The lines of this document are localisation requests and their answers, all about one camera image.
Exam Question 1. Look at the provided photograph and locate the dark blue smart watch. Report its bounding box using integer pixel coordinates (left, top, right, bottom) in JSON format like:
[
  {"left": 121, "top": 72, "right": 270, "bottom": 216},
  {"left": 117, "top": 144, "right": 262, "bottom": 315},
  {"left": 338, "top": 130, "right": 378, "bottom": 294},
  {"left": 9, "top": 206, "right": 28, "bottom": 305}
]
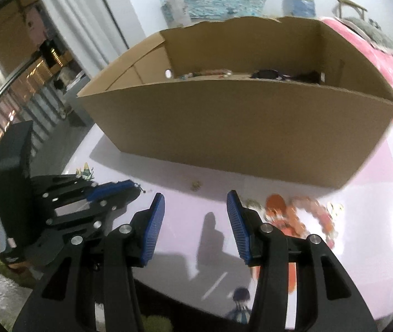
[{"left": 250, "top": 68, "right": 322, "bottom": 85}]

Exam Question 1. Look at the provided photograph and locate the brown cardboard box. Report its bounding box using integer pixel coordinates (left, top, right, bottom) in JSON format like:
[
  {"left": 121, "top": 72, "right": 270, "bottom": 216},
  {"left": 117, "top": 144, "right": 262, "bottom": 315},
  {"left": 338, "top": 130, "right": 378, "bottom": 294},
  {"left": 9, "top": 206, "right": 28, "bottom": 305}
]
[{"left": 78, "top": 17, "right": 393, "bottom": 188}]

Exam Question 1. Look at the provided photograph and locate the white curtain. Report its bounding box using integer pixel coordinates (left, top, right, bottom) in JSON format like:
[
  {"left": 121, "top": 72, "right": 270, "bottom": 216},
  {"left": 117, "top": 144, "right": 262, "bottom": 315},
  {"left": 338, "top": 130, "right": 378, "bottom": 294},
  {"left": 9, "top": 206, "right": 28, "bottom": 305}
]
[{"left": 41, "top": 0, "right": 127, "bottom": 78}]

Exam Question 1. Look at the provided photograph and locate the water dispenser with blue bottle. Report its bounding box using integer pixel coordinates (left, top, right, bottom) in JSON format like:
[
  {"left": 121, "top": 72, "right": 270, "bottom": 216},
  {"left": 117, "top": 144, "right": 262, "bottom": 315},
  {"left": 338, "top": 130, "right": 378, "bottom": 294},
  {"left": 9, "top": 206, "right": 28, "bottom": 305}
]
[{"left": 282, "top": 0, "right": 317, "bottom": 18}]

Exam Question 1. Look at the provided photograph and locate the grey patterned pillow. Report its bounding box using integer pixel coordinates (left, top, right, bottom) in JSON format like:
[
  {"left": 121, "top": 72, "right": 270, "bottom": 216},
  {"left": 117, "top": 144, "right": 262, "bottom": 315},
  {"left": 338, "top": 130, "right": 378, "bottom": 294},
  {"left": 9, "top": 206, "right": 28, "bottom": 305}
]
[{"left": 341, "top": 17, "right": 393, "bottom": 51}]

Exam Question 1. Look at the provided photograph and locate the wooden chair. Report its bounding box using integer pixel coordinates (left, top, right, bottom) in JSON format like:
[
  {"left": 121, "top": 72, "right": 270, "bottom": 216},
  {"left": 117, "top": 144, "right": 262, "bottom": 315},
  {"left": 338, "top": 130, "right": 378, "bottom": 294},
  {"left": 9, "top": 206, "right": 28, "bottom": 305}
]
[{"left": 332, "top": 0, "right": 368, "bottom": 20}]

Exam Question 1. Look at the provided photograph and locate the pink orange bead bracelet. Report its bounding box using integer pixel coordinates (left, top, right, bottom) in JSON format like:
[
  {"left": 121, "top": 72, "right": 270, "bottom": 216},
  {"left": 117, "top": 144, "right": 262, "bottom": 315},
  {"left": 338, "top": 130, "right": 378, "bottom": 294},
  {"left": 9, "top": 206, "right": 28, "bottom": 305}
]
[{"left": 263, "top": 193, "right": 338, "bottom": 250}]

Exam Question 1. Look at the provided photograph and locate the colourful beaded bracelet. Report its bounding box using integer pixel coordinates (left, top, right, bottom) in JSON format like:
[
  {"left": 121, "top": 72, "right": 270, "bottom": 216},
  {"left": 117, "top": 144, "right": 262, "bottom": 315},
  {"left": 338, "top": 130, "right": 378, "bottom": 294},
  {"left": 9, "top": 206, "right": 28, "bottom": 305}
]
[{"left": 178, "top": 68, "right": 234, "bottom": 80}]

